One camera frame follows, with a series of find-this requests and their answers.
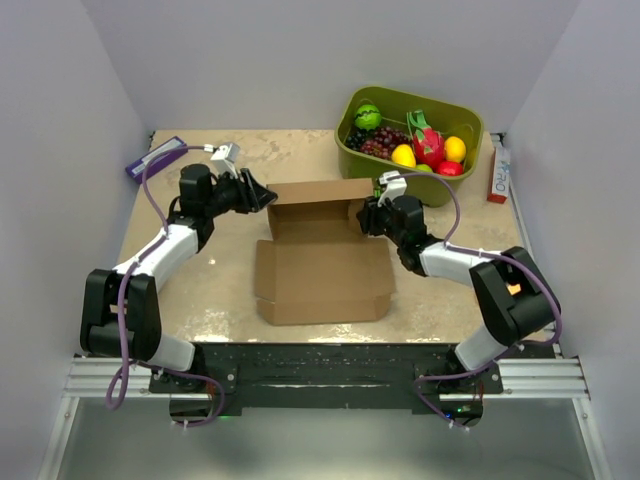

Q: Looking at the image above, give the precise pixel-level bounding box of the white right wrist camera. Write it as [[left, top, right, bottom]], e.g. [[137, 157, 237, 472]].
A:
[[376, 170, 407, 207]]

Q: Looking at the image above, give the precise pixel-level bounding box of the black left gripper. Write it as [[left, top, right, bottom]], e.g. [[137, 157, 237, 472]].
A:
[[205, 169, 278, 218]]

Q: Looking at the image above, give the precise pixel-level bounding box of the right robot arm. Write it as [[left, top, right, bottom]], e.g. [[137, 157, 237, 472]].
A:
[[357, 195, 561, 393]]

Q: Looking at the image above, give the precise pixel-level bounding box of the yellow lemon toy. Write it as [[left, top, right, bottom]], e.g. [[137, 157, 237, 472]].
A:
[[391, 144, 417, 168]]

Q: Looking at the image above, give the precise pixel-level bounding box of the brown cardboard box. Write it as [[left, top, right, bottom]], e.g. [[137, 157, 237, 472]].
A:
[[254, 178, 396, 326]]

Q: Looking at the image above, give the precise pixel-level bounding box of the red apple toy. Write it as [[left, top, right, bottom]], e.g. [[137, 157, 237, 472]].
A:
[[436, 160, 465, 177]]

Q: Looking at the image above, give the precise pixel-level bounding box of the purple rectangular box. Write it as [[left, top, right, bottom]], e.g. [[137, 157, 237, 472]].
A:
[[124, 136, 187, 184]]

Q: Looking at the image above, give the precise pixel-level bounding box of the yellow orange fruit toy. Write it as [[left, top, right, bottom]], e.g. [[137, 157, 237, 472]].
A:
[[444, 136, 467, 163]]

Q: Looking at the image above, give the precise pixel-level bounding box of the green plastic basket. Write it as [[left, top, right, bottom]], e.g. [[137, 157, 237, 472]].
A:
[[334, 86, 484, 207]]

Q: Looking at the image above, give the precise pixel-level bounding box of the red white toothpaste box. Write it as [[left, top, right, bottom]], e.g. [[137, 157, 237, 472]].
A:
[[487, 146, 511, 204]]

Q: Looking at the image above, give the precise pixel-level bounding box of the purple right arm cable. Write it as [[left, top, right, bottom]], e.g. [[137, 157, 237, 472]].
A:
[[394, 172, 565, 431]]

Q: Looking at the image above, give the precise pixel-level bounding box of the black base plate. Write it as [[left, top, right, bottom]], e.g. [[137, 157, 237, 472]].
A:
[[149, 343, 503, 424]]

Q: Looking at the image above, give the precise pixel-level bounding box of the dark grape bunch in basket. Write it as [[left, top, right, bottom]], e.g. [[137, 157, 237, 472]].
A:
[[344, 129, 369, 151]]

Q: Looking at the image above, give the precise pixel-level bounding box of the green watermelon toy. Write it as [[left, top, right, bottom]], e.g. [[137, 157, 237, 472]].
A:
[[353, 103, 382, 131]]

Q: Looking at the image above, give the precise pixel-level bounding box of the pink dragon fruit toy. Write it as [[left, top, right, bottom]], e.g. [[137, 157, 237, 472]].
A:
[[406, 110, 445, 171]]

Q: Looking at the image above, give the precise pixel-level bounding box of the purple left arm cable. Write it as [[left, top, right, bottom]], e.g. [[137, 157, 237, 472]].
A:
[[104, 144, 227, 431]]

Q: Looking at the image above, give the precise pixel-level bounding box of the red grape bunch in basket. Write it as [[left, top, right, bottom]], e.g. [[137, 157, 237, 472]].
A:
[[359, 126, 409, 160]]

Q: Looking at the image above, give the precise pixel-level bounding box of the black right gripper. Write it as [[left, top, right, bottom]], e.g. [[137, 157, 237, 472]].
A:
[[355, 192, 405, 248]]

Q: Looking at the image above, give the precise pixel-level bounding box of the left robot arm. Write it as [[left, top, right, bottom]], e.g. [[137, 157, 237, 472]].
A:
[[80, 164, 278, 392]]

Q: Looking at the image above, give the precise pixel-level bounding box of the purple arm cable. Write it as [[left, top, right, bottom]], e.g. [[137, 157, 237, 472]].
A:
[[394, 172, 565, 431], [104, 144, 227, 431]]

